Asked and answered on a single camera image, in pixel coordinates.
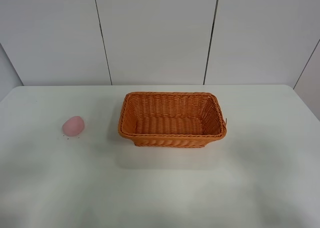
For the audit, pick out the pink peach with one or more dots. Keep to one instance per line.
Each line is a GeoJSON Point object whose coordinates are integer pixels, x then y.
{"type": "Point", "coordinates": [73, 126]}

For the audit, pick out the orange wicker basket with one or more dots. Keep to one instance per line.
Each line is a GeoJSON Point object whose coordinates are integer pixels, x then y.
{"type": "Point", "coordinates": [171, 119]}

